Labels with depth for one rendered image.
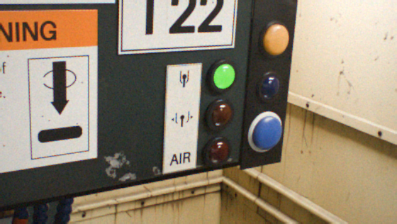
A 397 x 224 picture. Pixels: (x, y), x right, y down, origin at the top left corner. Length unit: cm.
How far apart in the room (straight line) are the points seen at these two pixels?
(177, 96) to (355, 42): 96
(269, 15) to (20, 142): 21
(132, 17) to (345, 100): 104
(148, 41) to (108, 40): 3
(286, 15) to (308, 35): 100
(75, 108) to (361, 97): 103
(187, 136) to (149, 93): 5
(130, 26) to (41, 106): 8
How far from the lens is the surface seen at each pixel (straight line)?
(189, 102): 42
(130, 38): 39
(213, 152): 45
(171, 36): 40
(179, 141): 43
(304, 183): 154
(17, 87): 37
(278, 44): 45
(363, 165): 138
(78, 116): 39
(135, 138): 41
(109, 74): 39
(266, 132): 47
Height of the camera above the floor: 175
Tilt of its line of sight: 17 degrees down
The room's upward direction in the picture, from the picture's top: 3 degrees clockwise
